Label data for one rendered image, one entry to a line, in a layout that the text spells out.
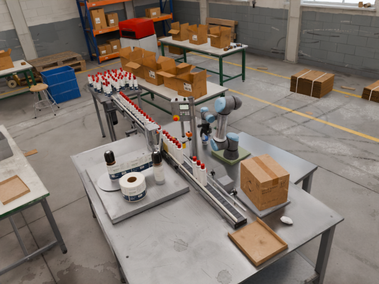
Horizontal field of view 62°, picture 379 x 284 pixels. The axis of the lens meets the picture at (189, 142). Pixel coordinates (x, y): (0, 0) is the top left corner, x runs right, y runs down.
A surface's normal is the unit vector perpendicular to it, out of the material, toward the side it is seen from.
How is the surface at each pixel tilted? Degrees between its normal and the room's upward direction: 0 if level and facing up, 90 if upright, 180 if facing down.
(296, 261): 1
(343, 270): 0
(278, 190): 90
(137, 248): 0
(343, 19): 90
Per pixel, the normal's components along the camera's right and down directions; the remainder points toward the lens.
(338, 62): -0.77, 0.38
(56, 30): 0.62, 0.36
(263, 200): 0.35, 0.46
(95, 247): -0.08, -0.85
